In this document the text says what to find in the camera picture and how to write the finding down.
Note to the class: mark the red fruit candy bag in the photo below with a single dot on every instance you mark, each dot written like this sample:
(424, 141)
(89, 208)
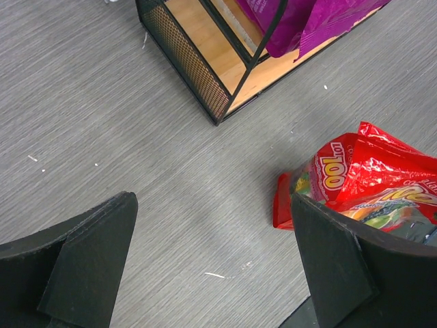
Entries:
(370, 177)

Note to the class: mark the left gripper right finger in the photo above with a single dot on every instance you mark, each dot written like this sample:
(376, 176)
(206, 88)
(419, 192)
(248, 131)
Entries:
(359, 276)

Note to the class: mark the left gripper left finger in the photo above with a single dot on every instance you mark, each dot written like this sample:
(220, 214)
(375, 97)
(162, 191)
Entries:
(68, 275)

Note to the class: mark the black wooden two-tier shelf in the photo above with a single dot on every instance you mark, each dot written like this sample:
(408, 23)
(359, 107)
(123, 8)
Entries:
(217, 51)

